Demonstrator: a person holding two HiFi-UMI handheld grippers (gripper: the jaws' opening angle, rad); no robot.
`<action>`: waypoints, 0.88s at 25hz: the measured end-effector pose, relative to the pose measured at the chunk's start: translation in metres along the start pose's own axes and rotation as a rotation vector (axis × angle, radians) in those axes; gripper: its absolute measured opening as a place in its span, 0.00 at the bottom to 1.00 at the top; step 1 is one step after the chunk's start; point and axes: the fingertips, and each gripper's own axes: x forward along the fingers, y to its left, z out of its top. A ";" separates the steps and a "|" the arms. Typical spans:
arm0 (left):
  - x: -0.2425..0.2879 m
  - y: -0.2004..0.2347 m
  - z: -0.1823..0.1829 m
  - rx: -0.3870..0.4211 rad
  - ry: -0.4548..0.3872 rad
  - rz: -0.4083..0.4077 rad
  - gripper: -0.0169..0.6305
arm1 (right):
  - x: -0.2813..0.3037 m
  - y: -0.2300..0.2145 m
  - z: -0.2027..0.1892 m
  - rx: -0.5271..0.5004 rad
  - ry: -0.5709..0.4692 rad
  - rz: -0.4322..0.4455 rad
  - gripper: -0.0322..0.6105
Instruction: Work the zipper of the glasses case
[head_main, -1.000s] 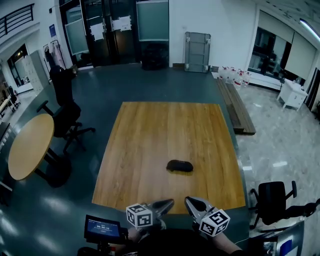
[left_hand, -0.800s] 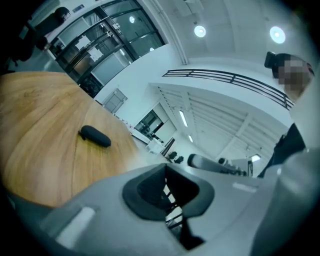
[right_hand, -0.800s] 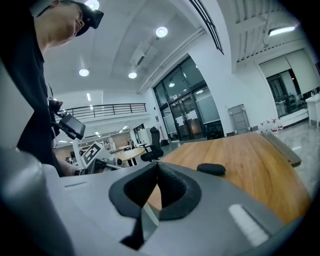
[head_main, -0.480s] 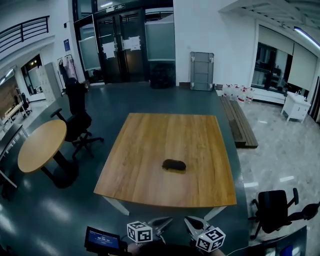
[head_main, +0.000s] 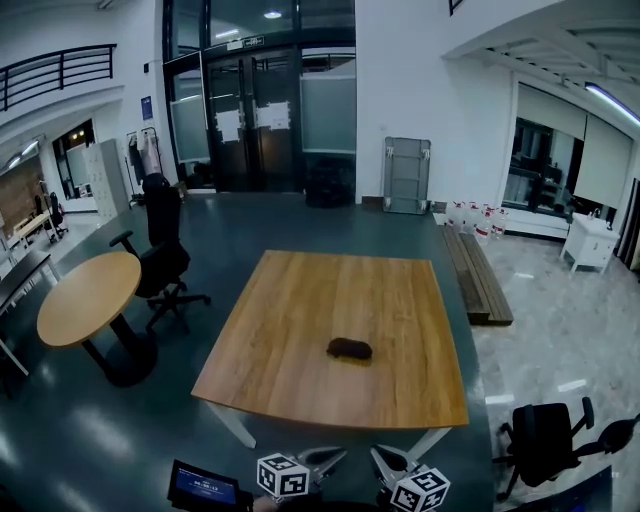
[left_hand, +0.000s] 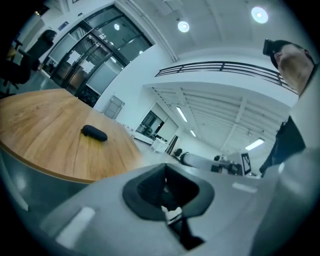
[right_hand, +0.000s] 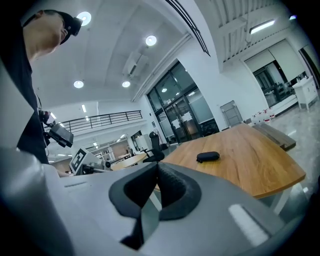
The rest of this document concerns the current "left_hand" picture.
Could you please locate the black head-mounted camera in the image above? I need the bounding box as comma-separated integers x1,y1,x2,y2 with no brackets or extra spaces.
262,38,279,58

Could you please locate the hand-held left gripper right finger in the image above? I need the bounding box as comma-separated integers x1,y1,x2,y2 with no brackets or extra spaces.
165,146,320,256

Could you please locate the black office chair with coat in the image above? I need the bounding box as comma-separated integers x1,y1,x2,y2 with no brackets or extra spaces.
0,29,58,96

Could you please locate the black balcony railing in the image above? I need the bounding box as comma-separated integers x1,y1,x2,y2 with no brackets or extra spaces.
154,61,300,95

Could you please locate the white cabinet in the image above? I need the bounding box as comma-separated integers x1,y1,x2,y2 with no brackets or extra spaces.
149,138,171,154

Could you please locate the person's black shirt torso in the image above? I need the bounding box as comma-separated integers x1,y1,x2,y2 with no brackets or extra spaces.
259,116,307,177

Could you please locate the grey metal door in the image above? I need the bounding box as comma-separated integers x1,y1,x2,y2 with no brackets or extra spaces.
100,94,126,120

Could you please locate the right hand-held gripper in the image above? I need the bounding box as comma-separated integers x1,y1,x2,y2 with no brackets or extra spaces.
180,152,253,177

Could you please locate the person's head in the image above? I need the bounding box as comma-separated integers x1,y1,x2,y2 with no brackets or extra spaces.
269,39,316,94

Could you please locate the round ceiling light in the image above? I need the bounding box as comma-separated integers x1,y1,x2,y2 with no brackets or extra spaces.
250,6,269,25
177,20,190,33

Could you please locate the glass double door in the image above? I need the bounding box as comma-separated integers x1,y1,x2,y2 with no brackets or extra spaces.
49,4,154,101

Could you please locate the long tube ceiling light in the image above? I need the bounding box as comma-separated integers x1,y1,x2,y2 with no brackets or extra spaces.
175,106,189,123
244,137,266,152

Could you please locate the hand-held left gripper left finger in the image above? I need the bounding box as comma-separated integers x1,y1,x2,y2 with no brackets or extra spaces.
39,163,186,256

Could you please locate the black zippered case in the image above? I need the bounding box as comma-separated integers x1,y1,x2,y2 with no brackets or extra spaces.
80,124,109,144

